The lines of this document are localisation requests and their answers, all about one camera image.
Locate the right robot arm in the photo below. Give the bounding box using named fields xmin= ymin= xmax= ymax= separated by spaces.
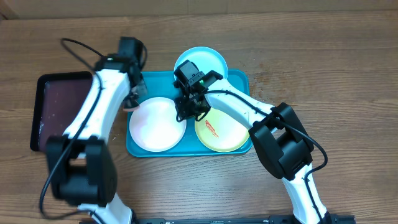
xmin=174 ymin=60 xmax=328 ymax=223

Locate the black rectangular water tray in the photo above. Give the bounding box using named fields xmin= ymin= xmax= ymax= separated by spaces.
xmin=30 ymin=71 xmax=93 ymax=152

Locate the pink and green sponge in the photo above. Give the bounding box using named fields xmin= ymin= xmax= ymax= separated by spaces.
xmin=123 ymin=92 xmax=139 ymax=112

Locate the light blue plate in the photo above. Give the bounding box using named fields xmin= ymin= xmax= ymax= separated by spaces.
xmin=174 ymin=47 xmax=228 ymax=79

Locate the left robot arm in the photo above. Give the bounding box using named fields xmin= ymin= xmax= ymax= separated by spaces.
xmin=39 ymin=37 xmax=147 ymax=223

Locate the green rimmed yellow plate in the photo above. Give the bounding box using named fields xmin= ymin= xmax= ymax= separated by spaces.
xmin=195 ymin=108 xmax=249 ymax=152

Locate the white plate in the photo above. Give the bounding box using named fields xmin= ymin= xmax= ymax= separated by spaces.
xmin=129 ymin=97 xmax=187 ymax=152

